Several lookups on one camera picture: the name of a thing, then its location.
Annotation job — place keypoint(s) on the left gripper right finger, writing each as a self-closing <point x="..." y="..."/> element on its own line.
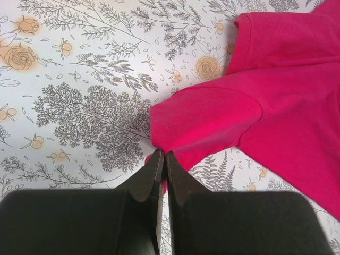
<point x="260" y="222"/>

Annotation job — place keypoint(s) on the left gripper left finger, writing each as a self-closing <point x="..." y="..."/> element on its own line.
<point x="123" y="220"/>

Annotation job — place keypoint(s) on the crimson t-shirt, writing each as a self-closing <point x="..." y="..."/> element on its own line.
<point x="278" y="103"/>

